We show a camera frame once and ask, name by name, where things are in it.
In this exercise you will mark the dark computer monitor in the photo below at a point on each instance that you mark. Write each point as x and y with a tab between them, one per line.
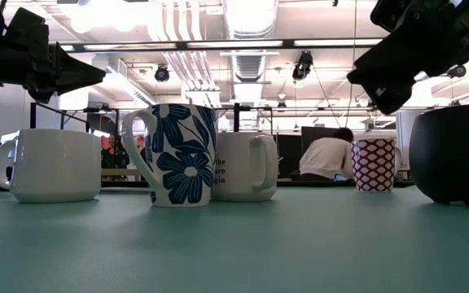
316	134

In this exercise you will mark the black ceiling camera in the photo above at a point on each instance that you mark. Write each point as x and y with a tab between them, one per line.
457	71
161	73
303	65

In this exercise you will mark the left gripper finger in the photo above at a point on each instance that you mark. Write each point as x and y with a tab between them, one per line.
77	73

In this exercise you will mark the cream mug with black text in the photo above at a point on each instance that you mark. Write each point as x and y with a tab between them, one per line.
238	163

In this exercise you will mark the red white lattice mug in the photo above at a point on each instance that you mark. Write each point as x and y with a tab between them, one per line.
375	167

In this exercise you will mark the tall white blue-floral mug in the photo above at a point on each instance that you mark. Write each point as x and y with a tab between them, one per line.
177	142

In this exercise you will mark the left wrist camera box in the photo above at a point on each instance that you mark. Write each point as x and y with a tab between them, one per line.
27	24

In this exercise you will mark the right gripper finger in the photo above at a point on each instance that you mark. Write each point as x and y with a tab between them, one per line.
389	73

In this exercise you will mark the round black mug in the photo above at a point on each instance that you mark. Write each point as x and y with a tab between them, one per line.
454	154

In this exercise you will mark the person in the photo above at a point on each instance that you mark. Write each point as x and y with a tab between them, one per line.
114	158
326	158

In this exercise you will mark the wide white blue-rimmed mug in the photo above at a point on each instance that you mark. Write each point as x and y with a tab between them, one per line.
55	167

